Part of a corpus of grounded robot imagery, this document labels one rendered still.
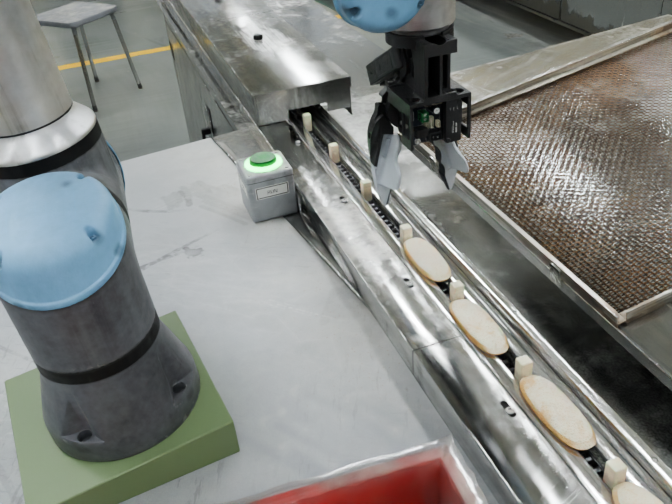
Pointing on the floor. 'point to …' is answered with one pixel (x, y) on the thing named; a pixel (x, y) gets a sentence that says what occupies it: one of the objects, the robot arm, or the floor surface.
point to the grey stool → (74, 12)
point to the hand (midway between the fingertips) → (414, 186)
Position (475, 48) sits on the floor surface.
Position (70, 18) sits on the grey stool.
